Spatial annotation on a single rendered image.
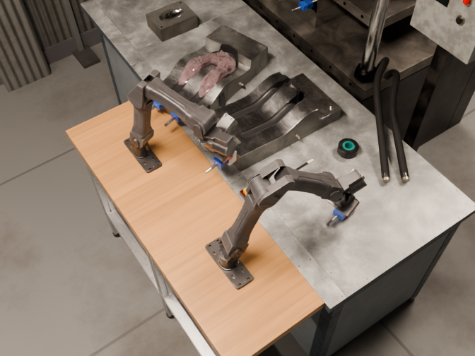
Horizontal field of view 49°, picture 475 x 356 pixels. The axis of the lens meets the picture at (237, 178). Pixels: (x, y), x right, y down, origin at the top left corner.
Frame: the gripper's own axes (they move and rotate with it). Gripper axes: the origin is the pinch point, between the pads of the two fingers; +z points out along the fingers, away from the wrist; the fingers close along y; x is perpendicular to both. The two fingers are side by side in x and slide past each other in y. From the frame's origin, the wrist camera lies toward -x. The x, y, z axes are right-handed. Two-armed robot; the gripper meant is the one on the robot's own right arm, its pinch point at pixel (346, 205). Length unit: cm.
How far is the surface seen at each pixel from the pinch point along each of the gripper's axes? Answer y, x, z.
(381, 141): 8.9, -28.2, 13.9
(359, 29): 64, -74, 49
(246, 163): 39.3, 10.6, -4.9
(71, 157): 164, 74, 55
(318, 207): 8.1, 6.8, 1.2
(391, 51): 42, -72, 48
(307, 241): 1.2, 18.5, -5.4
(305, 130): 34.4, -14.1, 7.9
